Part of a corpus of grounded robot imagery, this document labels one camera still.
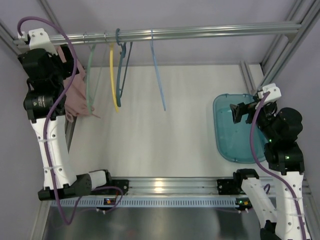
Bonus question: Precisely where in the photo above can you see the pink trousers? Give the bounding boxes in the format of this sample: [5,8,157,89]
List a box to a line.
[64,61,98,123]

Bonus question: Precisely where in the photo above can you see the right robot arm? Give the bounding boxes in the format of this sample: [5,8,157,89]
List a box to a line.
[230,93,311,240]

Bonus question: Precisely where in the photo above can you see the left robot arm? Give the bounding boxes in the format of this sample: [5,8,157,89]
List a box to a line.
[18,45,111,201]

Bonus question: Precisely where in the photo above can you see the green hanger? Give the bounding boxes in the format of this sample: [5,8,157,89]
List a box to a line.
[85,43,97,115]

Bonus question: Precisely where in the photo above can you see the dark teal hanger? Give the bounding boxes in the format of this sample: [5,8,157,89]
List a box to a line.
[115,28,133,108]

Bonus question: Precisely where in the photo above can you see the light blue hanger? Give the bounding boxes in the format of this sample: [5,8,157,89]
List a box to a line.
[149,28,167,111]

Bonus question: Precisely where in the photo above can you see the teal transparent plastic bin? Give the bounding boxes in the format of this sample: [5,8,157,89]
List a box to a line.
[212,93,255,164]

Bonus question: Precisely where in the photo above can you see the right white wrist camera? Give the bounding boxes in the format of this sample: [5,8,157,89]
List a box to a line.
[257,83,282,104]

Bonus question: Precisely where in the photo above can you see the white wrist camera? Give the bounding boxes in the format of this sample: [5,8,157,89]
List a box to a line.
[257,83,282,104]
[18,28,58,55]

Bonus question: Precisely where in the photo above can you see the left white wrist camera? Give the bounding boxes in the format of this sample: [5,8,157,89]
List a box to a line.
[18,28,58,55]

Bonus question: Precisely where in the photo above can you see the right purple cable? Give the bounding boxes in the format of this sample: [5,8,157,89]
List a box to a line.
[250,91,308,240]

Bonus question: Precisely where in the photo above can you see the purple cable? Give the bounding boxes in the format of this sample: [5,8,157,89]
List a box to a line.
[17,16,124,226]
[250,91,308,240]

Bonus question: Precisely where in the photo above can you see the aluminium hanging rail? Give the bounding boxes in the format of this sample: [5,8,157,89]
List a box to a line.
[12,22,302,47]

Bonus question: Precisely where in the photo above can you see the aluminium frame post right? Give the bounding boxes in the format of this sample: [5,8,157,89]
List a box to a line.
[246,0,320,94]

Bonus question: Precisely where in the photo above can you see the slotted grey cable duct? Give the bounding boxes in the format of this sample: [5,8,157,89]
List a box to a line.
[49,198,241,208]

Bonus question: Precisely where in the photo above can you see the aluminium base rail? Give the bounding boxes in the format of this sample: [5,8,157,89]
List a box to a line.
[107,176,312,197]

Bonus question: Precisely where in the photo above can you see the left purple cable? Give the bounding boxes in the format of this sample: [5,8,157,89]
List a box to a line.
[17,16,124,226]

